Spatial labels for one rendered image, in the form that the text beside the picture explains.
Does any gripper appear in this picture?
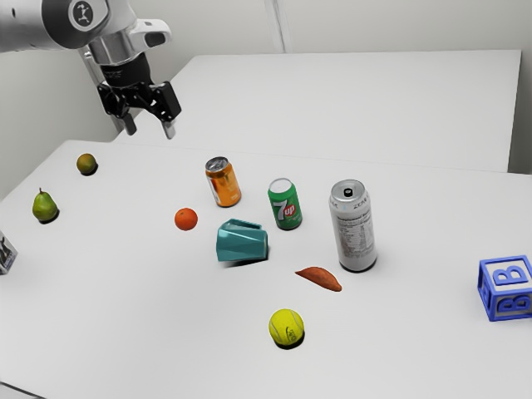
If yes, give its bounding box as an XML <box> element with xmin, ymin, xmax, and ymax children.
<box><xmin>96</xmin><ymin>53</ymin><xmax>183</xmax><ymax>140</ymax></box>

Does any teal faceted mug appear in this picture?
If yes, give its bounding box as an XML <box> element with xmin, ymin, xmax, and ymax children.
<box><xmin>215</xmin><ymin>219</ymin><xmax>269</xmax><ymax>263</ymax></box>

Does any green-orange round fruit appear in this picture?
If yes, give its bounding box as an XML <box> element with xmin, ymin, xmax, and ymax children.
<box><xmin>76</xmin><ymin>152</ymin><xmax>98</xmax><ymax>175</ymax></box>

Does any orange soda can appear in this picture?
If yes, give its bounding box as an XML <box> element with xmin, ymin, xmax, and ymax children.
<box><xmin>204</xmin><ymin>155</ymin><xmax>243</xmax><ymax>208</ymax></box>

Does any orange fruit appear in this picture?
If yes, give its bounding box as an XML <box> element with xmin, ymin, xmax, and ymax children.
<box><xmin>174</xmin><ymin>207</ymin><xmax>199</xmax><ymax>232</ymax></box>

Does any green pear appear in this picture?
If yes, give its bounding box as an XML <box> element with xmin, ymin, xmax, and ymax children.
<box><xmin>32</xmin><ymin>187</ymin><xmax>59</xmax><ymax>224</ymax></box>

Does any green soda can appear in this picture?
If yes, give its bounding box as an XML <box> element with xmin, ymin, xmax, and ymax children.
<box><xmin>267</xmin><ymin>177</ymin><xmax>303</xmax><ymax>231</ymax></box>

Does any grey printed cube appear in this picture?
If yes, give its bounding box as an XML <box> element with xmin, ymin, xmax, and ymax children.
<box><xmin>0</xmin><ymin>229</ymin><xmax>19</xmax><ymax>275</ymax></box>

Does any tall silver can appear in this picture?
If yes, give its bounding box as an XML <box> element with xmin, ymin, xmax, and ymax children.
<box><xmin>328</xmin><ymin>179</ymin><xmax>378</xmax><ymax>273</ymax></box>

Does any sweet potato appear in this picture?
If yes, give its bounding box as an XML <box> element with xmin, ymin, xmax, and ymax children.
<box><xmin>294</xmin><ymin>266</ymin><xmax>343</xmax><ymax>293</ymax></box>

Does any yellow tennis ball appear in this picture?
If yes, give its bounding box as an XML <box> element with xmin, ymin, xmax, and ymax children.
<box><xmin>268</xmin><ymin>308</ymin><xmax>305</xmax><ymax>346</ymax></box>

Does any blue letter block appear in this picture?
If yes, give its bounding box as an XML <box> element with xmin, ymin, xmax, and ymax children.
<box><xmin>475</xmin><ymin>254</ymin><xmax>532</xmax><ymax>323</ymax></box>

